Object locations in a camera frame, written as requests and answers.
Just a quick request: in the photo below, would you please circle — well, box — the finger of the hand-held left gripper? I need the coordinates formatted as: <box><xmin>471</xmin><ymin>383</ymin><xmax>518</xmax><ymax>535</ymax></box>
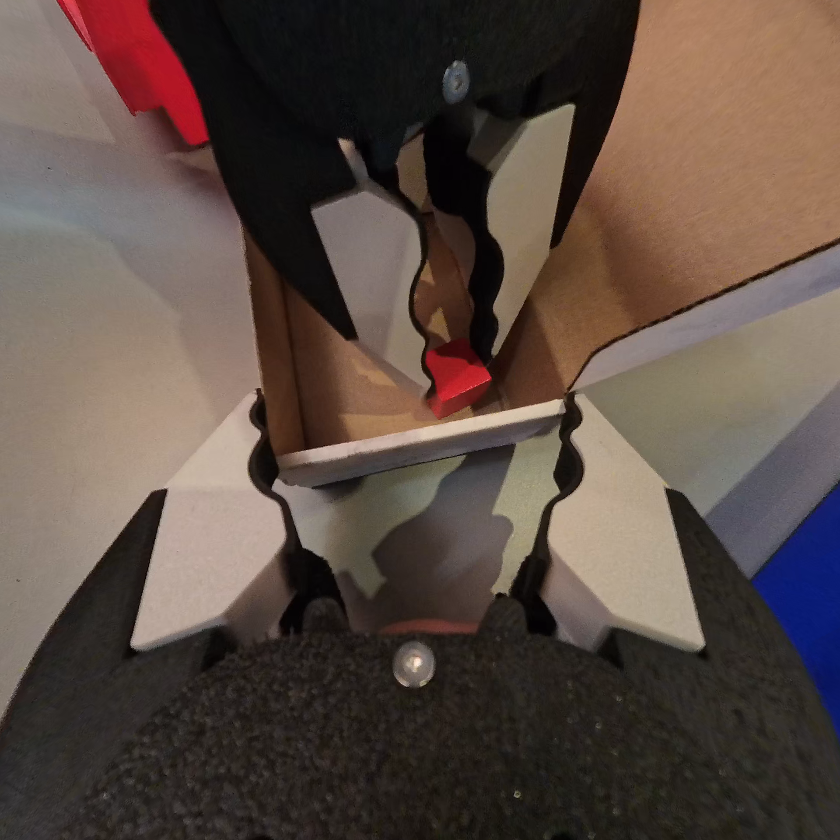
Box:
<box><xmin>423</xmin><ymin>101</ymin><xmax>578</xmax><ymax>368</ymax></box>
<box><xmin>311</xmin><ymin>141</ymin><xmax>434</xmax><ymax>408</ymax></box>

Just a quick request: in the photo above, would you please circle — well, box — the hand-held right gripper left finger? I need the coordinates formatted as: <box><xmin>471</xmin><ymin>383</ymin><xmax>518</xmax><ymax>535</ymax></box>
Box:
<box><xmin>130</xmin><ymin>388</ymin><xmax>345</xmax><ymax>652</ymax></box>

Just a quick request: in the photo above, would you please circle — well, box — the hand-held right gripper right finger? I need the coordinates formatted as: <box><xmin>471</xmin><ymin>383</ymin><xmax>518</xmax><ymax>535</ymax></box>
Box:
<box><xmin>508</xmin><ymin>392</ymin><xmax>708</xmax><ymax>656</ymax></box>

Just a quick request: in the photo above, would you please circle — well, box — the white cardboard mailer box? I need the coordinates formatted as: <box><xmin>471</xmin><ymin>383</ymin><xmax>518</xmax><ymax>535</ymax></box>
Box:
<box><xmin>241</xmin><ymin>0</ymin><xmax>840</xmax><ymax>634</ymax></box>

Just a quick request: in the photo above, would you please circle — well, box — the red wooden cube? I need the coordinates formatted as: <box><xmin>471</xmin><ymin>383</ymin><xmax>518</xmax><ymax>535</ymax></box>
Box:
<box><xmin>423</xmin><ymin>338</ymin><xmax>493</xmax><ymax>420</ymax></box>

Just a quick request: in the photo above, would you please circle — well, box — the blue plastic bin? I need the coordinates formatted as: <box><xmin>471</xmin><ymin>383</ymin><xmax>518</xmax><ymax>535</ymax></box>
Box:
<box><xmin>751</xmin><ymin>482</ymin><xmax>840</xmax><ymax>729</ymax></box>

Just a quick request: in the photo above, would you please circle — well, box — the red plastic bin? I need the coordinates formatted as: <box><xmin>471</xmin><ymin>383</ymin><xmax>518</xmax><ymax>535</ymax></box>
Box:
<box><xmin>56</xmin><ymin>0</ymin><xmax>211</xmax><ymax>148</ymax></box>

